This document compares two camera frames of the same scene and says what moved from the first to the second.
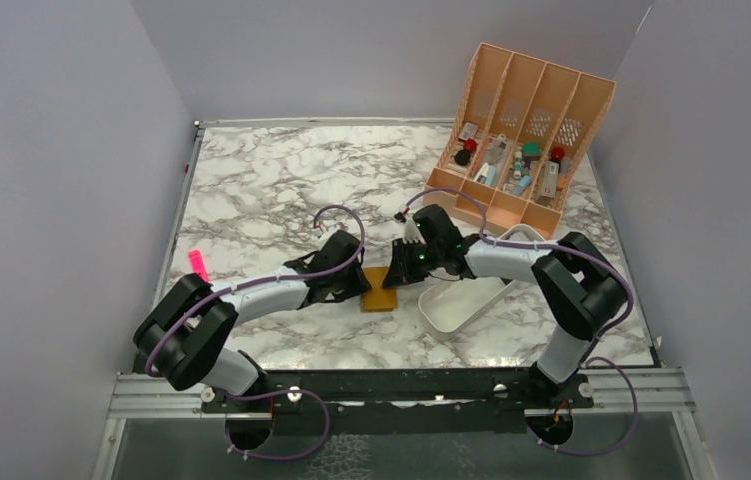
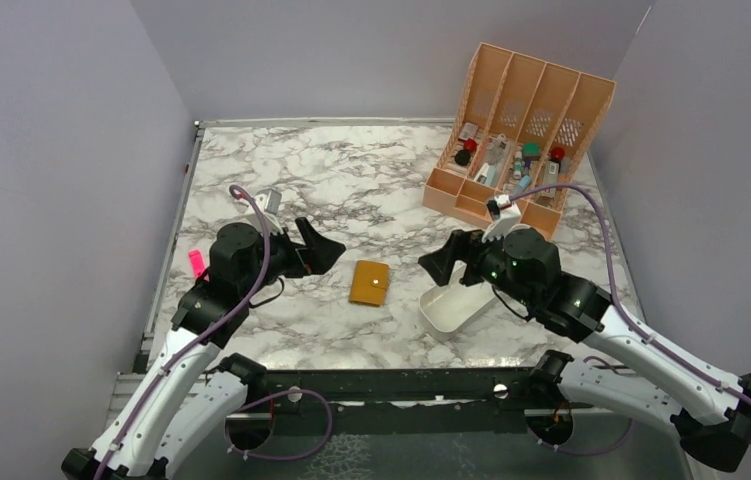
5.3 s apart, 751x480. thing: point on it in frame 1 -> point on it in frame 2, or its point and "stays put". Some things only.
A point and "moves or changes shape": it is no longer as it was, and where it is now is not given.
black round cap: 462,157 stays put
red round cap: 470,144 stays put
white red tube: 550,179 stays put
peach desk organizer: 519,135 stays put
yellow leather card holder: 378,298 moves or changes shape
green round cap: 531,151 stays put
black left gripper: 360,283 -> 317,255
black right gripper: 398,273 -> 464,245
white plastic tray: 451,307 stays put
